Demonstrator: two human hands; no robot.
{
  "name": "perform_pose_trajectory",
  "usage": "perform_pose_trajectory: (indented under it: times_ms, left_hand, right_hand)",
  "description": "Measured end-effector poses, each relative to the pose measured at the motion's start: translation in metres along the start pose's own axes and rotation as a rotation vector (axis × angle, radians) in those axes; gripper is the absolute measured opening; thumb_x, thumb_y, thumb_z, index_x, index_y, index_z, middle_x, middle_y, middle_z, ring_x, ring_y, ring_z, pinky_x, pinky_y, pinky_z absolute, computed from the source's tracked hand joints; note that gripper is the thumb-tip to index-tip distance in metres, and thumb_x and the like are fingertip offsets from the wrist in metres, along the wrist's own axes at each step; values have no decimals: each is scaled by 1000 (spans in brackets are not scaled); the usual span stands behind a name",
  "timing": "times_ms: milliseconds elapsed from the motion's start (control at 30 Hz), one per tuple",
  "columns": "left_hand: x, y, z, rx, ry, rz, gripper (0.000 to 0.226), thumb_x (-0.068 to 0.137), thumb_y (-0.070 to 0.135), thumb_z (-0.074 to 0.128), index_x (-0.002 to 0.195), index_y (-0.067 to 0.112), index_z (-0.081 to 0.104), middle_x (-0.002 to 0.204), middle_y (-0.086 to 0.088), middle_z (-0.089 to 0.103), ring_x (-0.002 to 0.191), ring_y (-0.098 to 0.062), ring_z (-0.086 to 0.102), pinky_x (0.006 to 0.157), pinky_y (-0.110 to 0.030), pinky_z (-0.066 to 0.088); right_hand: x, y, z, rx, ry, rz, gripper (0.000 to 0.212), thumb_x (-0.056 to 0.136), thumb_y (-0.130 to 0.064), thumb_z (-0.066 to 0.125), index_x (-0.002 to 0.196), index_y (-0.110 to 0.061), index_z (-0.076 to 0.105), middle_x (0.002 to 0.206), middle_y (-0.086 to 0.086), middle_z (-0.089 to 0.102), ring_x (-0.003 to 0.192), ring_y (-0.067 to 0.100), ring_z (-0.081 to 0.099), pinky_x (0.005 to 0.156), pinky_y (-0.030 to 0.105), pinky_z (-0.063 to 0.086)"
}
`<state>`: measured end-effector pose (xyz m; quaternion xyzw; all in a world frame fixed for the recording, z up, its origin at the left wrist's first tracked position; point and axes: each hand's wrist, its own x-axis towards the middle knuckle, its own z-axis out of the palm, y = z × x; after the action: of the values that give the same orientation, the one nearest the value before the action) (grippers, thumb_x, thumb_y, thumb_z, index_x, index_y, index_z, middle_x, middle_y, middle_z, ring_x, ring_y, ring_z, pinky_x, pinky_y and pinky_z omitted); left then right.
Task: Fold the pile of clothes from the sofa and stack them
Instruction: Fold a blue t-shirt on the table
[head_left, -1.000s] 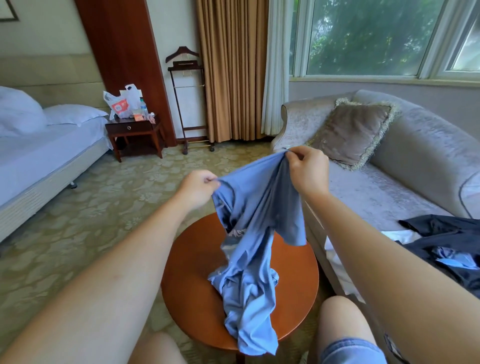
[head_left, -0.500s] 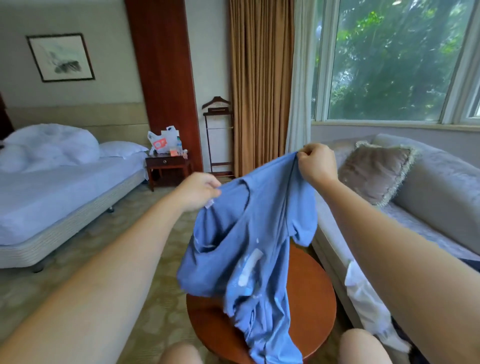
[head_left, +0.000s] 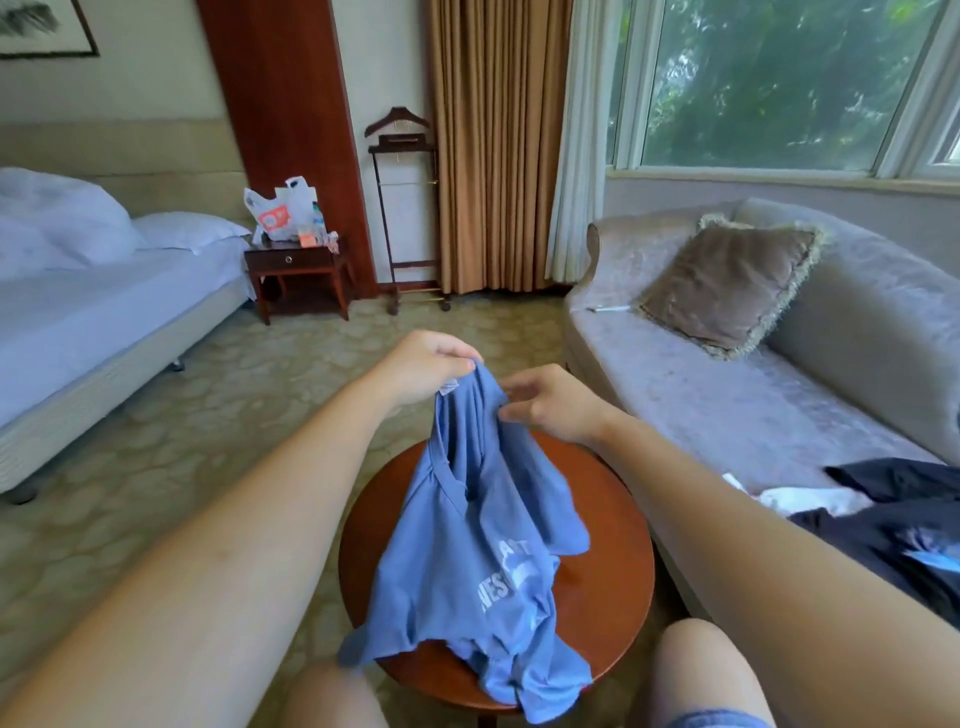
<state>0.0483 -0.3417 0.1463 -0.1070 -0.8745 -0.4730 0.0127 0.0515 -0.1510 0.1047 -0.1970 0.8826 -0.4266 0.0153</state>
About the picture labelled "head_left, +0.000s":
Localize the person's right hand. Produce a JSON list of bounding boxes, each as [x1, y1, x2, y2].
[[496, 363, 617, 447]]

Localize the person's left hand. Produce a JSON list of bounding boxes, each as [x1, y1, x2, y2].
[[367, 330, 485, 414]]

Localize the light blue printed T-shirt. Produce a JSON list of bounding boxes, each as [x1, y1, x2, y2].
[[339, 364, 594, 725]]

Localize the pile of clothes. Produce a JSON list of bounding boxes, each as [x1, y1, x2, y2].
[[720, 457, 960, 624]]

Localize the person's right forearm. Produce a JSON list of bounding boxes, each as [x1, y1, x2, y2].
[[592, 412, 960, 728]]

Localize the person's left forearm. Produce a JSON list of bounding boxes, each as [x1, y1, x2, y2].
[[0, 375, 414, 728]]

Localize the person's right leg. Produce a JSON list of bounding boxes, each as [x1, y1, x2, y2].
[[648, 618, 774, 728]]

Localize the grey velvet chaise sofa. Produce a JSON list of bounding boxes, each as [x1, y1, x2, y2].
[[562, 198, 960, 617]]

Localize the dark wooden nightstand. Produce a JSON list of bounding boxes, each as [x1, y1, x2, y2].
[[243, 244, 359, 326]]

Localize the round wooden table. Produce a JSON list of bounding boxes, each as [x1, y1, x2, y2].
[[337, 432, 657, 728]]

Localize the brown fringed cushion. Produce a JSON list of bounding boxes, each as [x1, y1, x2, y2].
[[637, 213, 827, 362]]

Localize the white plastic bag red print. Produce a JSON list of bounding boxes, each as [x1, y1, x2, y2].
[[244, 187, 302, 245]]

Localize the black valet stand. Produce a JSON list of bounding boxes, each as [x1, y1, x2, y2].
[[364, 105, 452, 314]]

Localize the beige curtain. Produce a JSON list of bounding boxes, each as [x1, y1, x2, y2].
[[427, 0, 575, 297]]

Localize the white sheer curtain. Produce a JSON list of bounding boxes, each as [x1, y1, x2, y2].
[[544, 0, 624, 287]]

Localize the white pillow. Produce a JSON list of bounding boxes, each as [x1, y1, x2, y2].
[[132, 210, 249, 252]]

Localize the white bed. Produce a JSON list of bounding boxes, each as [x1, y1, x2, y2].
[[0, 165, 257, 504]]

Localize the beige padded headboard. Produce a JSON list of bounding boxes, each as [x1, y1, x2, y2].
[[0, 120, 249, 219]]

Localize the blue denim shorts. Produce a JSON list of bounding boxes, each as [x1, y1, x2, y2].
[[667, 708, 774, 728]]

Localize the white framed window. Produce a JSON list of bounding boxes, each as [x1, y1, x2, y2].
[[607, 0, 960, 194]]

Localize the white duvet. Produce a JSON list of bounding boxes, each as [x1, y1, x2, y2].
[[0, 165, 144, 279]]

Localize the black framed picture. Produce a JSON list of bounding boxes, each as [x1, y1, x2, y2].
[[0, 0, 101, 62]]

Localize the dark wooden wall panel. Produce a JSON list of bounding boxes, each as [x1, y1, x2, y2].
[[195, 0, 380, 294]]

